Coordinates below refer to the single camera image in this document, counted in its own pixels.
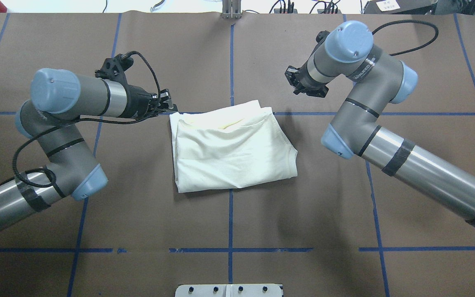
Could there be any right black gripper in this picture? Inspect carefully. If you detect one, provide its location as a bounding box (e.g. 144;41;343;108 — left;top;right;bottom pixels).
285;65;329;98

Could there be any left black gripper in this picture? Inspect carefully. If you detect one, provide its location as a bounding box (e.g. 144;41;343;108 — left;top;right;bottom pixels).
124;85;179;120

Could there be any cream long-sleeve graphic shirt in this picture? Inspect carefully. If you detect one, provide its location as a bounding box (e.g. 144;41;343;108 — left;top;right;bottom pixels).
169;100;298;193

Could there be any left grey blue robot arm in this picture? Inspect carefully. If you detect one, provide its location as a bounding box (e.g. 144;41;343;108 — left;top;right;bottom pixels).
0;62;178;231

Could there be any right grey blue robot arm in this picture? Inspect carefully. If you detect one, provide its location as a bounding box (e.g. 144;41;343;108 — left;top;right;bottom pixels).
280;15;475;246

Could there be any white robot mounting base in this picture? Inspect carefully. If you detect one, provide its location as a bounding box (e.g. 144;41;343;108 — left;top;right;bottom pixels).
175;283;284;297

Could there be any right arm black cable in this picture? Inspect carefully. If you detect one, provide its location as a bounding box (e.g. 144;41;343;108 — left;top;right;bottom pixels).
372;19;439;57

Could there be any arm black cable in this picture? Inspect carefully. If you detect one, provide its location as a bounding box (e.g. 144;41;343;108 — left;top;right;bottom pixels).
372;19;439;57
12;50;162;189

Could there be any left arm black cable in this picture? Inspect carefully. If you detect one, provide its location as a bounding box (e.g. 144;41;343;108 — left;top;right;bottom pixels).
12;50;162;189

